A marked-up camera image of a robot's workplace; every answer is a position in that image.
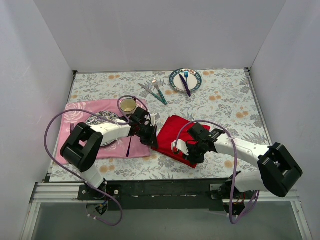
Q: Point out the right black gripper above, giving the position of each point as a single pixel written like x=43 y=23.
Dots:
x=194 y=155

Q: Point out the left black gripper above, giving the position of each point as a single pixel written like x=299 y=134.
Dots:
x=152 y=135

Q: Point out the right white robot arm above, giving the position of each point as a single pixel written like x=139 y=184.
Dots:
x=276 y=170

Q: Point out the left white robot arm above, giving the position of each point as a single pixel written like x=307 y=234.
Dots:
x=83 y=144

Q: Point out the purple spoon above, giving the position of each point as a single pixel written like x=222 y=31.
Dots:
x=129 y=147

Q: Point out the cream enamel mug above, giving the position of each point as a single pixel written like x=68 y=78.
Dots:
x=128 y=105

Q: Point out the purple knife on plate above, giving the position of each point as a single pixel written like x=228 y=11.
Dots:
x=185 y=85

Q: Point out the blue floral plate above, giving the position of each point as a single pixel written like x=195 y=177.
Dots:
x=94 y=120

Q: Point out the white plate blue rim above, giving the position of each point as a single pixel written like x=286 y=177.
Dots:
x=194 y=80

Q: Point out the blue fork on plate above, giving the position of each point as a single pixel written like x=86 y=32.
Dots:
x=186 y=75

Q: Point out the purple fork on placemat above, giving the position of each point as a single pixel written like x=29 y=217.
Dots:
x=72 y=127

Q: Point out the pink floral placemat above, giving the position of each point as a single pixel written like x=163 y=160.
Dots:
x=118 y=149

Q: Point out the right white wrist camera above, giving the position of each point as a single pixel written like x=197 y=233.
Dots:
x=179 y=146

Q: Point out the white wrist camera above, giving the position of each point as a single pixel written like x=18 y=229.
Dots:
x=179 y=146
x=154 y=117

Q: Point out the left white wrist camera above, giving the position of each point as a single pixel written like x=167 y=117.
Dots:
x=154 y=117

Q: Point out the teal handled knife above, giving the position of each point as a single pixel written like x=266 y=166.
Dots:
x=152 y=93

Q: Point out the teal handled fork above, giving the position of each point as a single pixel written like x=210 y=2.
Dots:
x=155 y=83

